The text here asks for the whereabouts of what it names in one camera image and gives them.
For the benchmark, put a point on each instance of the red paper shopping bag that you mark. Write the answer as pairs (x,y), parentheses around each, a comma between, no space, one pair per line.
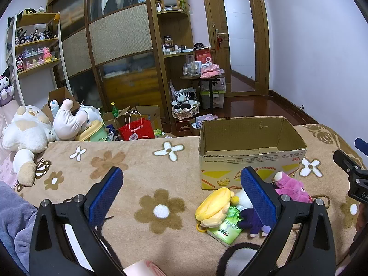
(136,127)

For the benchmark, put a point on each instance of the wooden door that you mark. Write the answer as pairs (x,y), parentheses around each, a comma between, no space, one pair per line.
(239,37)

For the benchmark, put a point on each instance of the wooden wardrobe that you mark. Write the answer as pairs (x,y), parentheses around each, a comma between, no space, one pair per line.
(124,52)

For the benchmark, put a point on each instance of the white pink bunny plush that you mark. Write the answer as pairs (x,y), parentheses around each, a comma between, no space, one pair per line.
(66,125)

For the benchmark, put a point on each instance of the beige flower blanket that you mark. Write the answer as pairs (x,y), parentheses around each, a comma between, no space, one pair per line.
(153,216)

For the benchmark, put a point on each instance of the green tissue pack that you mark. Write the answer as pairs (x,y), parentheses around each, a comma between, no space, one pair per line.
(227,231)

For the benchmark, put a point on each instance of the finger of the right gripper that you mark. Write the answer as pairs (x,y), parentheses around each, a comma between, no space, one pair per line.
(346,163)
(361,145)

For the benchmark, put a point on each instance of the green yellow plush pillow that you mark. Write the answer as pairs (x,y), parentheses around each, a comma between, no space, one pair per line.
(96,132)

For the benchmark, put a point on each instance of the small black side table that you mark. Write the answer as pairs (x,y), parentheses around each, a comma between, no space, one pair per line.
(210,81)

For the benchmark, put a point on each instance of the green glass bottle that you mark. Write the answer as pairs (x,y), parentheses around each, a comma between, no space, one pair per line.
(115,111)

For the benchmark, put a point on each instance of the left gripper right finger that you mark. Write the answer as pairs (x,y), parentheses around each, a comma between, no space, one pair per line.
(313,252)

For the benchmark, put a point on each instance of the pink plush toy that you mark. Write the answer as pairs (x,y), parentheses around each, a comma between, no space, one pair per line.
(291,187)

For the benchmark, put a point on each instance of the purple haired plush doll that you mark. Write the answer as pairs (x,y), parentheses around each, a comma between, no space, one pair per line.
(249,220)

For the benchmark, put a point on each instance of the brown cardboard box on floor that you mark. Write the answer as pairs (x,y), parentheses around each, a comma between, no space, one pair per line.
(59,95)

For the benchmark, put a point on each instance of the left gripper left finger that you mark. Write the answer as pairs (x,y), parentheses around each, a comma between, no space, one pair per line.
(65,239)

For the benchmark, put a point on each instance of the open cardboard box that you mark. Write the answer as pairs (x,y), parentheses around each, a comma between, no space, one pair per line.
(268,144)

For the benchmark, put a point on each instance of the clear plastic storage bin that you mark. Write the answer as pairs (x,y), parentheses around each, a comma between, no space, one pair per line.
(217,100)

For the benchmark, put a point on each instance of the yellow plush toy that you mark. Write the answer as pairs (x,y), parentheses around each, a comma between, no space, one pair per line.
(214,209)

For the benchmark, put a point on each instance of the white duck plush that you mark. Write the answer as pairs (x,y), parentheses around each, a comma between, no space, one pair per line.
(240,200)

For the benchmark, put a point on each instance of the person's right hand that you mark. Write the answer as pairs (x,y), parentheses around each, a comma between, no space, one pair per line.
(361,219)

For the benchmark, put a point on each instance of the kuromi plush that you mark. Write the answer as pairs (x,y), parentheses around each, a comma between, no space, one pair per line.
(6,88)

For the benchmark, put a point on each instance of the large white dog plush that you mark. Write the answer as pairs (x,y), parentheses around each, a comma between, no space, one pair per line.
(28,134)

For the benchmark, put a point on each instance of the white ladder shelf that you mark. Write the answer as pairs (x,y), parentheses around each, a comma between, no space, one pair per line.
(34,44)

